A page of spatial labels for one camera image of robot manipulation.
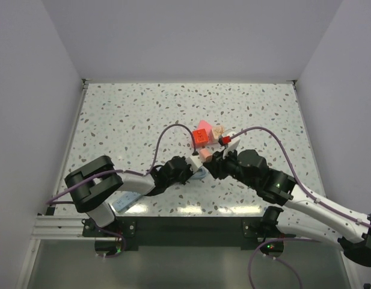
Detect pink triangular power socket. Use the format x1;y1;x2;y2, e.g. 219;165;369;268
197;120;212;134

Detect red cube socket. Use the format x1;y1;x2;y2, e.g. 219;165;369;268
192;128;209;148

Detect beige cube socket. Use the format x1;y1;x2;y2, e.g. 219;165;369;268
210;125;225;143

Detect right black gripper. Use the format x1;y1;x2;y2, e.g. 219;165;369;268
203;145;258;190

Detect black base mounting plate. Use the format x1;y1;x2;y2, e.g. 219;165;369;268
82;207;285;252

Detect aluminium frame rail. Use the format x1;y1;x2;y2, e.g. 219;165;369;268
31;216;84;240

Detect small pink plug adapter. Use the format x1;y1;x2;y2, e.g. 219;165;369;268
198;148;213;163

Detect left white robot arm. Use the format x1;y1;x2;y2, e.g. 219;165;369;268
64;155;203;236

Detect light blue power strip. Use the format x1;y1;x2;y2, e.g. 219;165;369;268
112;191;142;213

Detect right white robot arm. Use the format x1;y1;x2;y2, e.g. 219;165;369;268
203;150;371;267

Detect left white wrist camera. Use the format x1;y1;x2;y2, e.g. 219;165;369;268
186;155;203;173

